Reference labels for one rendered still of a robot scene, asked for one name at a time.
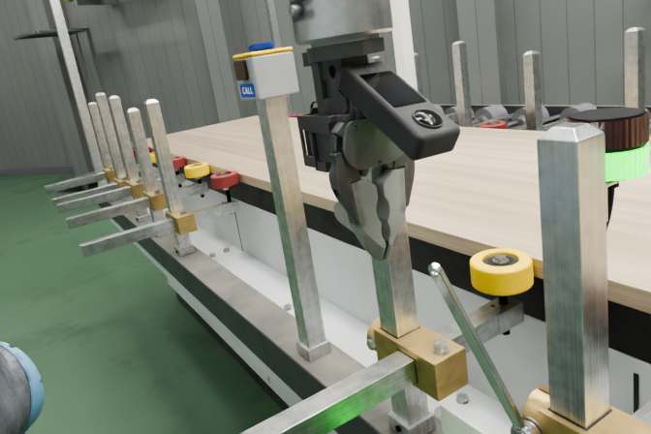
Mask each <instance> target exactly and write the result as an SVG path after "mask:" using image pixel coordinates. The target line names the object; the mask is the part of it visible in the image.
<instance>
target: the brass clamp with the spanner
mask: <svg viewBox="0 0 651 434"><path fill-rule="evenodd" d="M521 417H522V418H525V417H530V418H532V419H534V420H536V421H537V422H538V423H539V424H540V426H541V427H542V429H543V432H544V434H651V425H650V424H648V423H646V422H644V421H642V420H640V419H638V418H635V417H633V416H631V415H629V414H626V413H624V412H622V411H620V410H618V409H616V408H614V407H612V406H610V405H609V412H607V413H606V414H605V415H604V416H602V417H601V418H599V419H598V420H597V421H596V422H594V423H593V424H592V425H591V426H589V427H588V428H587V429H585V428H583V427H581V426H580V425H578V424H576V423H574V422H572V421H570V420H569V419H567V418H564V417H562V416H560V415H559V414H557V413H555V412H553V411H551V410H550V403H549V386H541V387H538V388H536V389H535V390H534V391H532V393H531V394H530V395H529V396H528V398H527V400H526V402H525V404H524V406H523V410H522V414H521Z"/></svg>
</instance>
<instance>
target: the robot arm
mask: <svg viewBox="0 0 651 434"><path fill-rule="evenodd" d="M289 2H290V14H291V16H292V21H293V27H294V38H295V43H296V44H298V45H299V46H303V45H310V44H311V48H307V52H303V53H301V54H302V60H303V66H304V67H310V66H311V68H312V75H313V80H314V87H315V93H316V100H317V101H316V102H313V103H312V104H311V107H310V112H309V113H305V114H301V115H297V116H296V118H297V124H298V130H299V135H300V141H301V147H302V153H303V159H304V166H307V167H312V168H316V171H322V172H329V174H328V177H329V183H330V186H331V189H332V191H333V194H334V195H335V197H336V199H338V201H337V202H336V203H335V204H334V206H333V210H334V214H335V217H336V219H337V220H338V221H339V222H340V223H341V224H342V225H344V226H345V227H346V228H348V229H349V230H350V231H352V232H353V233H355V234H356V237H357V239H358V240H359V242H360V243H361V245H362V246H363V248H364V249H365V250H366V251H367V252H368V253H369V254H370V255H371V256H372V257H373V258H374V259H376V260H377V261H379V262H381V261H382V260H386V259H387V258H388V256H389V254H390V252H391V250H392V247H393V245H394V243H395V240H396V238H397V236H398V234H399V231H400V229H401V226H402V223H403V220H404V216H405V212H406V207H407V206H408V205H409V203H410V197H411V193H412V188H413V183H414V178H415V161H417V160H421V159H424V158H428V157H432V156H436V155H440V154H443V153H447V152H451V151H452V150H453V149H454V147H455V144H456V142H457V140H458V137H459V135H460V128H459V126H457V125H456V124H455V123H454V122H453V121H451V120H450V119H449V118H448V117H447V116H446V115H444V114H443V113H442V112H441V111H440V110H439V109H437V108H436V107H435V106H434V105H433V104H431V103H430V102H429V101H428V100H427V99H425V98H424V97H423V96H422V95H421V94H420V93H418V92H417V90H416V89H415V88H414V87H412V86H411V85H410V84H409V83H408V82H406V81H405V80H404V79H403V78H402V77H400V76H399V75H398V74H397V73H396V72H395V71H393V70H392V69H391V68H390V67H389V66H387V65H386V64H385V63H384V62H382V61H379V62H371V63H368V57H367V54H370V53H376V52H382V51H385V45H384V37H381V38H380V37H379V33H384V32H388V31H391V30H392V28H393V23H392V14H391V6H390V0H289ZM314 103H317V106H318V107H317V108H313V105H314ZM303 130H304V133H303ZM304 135H305V138H304ZM305 141H306V145H305ZM306 146H307V151H306ZM307 152H308V155H307ZM371 168H372V171H371V178H372V184H371V183H369V182H366V181H364V180H361V177H362V176H367V174H368V172H369V169H371ZM40 380H41V375H40V373H39V371H38V369H37V367H36V366H35V364H34V363H33V361H32V360H31V359H30V358H29V357H28V356H27V355H26V354H25V353H24V352H23V351H21V350H20V349H19V348H17V347H14V348H10V344H8V343H5V342H0V434H25V432H26V431H27V430H28V429H29V427H30V426H31V425H32V424H33V423H34V422H35V421H36V419H37V418H38V416H39V414H40V412H41V410H42V408H43V404H44V396H45V393H44V385H43V384H41V383H40Z"/></svg>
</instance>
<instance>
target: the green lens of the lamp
mask: <svg viewBox="0 0 651 434"><path fill-rule="evenodd" d="M648 172H649V142H647V143H646V145H645V146H644V147H641V148H640V149H636V150H632V151H626V152H618V153H606V154H605V181H619V180H628V179H633V178H638V177H641V176H644V175H645V174H647V173H648Z"/></svg>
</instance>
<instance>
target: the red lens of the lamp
mask: <svg viewBox="0 0 651 434"><path fill-rule="evenodd" d="M644 112H645V113H644V114H643V115H642V116H638V117H634V118H629V119H622V120H616V121H615V120H614V121H605V122H584V121H583V122H581V121H580V122H579V121H572V120H570V119H569V117H570V116H567V117H566V123H588V124H590V125H592V126H594V127H595V128H597V129H599V130H601V131H603V132H604V137H605V150H615V149H624V148H631V147H636V146H640V145H643V144H645V143H647V142H648V141H649V111H648V110H645V109H644Z"/></svg>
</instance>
